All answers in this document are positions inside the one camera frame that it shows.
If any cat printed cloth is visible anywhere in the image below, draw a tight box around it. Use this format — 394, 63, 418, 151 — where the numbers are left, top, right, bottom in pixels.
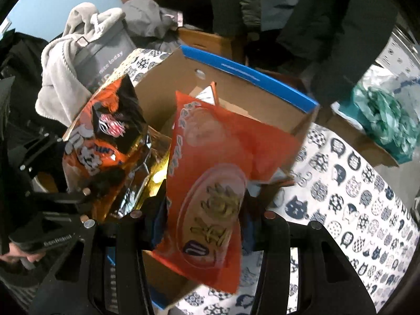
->
98, 49, 420, 315

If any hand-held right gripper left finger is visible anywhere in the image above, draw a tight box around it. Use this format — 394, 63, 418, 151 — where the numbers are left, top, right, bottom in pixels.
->
29, 200, 168, 315

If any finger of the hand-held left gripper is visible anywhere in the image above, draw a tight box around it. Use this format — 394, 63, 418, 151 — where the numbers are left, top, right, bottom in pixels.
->
15, 133, 66, 179
31, 186, 96, 231

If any white plastic bag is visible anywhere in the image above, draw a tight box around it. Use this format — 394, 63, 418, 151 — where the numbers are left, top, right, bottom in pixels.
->
331, 69, 420, 119

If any white printed table cover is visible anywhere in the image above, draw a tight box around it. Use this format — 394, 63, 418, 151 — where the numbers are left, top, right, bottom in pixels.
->
374, 36, 420, 73

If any cardboard box with blue rim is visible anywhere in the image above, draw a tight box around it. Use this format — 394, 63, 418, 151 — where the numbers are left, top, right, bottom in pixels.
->
133, 45, 320, 309

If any orange-red snack bag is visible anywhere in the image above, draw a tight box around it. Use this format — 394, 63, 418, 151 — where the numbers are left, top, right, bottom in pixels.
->
151, 82, 301, 294

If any grey white clothes pile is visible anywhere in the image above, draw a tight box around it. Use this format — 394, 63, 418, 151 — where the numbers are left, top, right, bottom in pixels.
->
35, 3, 127, 127

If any person's left hand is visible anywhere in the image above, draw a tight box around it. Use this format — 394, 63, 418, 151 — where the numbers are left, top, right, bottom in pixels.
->
0, 243, 45, 265

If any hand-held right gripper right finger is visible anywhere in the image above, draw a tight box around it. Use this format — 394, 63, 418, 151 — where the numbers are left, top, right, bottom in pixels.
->
241, 193, 378, 315

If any dark green hanging coat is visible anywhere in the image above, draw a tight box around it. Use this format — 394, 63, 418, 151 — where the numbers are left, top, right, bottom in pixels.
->
207, 0, 263, 36

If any grey hooded garment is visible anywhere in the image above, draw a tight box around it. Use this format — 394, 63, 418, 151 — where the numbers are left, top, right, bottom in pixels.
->
121, 0, 184, 53

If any wooden crate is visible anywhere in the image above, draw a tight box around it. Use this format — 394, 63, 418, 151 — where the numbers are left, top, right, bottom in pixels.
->
177, 28, 245, 63

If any black hanging coat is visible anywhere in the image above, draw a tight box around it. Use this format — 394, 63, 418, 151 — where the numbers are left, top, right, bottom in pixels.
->
277, 0, 399, 106

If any black garment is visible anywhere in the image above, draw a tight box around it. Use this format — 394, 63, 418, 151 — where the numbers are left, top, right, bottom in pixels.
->
0, 29, 69, 138

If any grey bag with lettering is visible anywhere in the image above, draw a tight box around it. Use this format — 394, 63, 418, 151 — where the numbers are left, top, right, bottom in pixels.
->
75, 23, 138, 92

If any orange and black snack bag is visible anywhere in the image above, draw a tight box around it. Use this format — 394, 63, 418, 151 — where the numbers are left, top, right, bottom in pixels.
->
62, 74, 173, 225

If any teal plastic bag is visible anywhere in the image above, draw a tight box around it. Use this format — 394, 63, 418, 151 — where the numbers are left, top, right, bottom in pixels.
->
353, 83, 420, 165

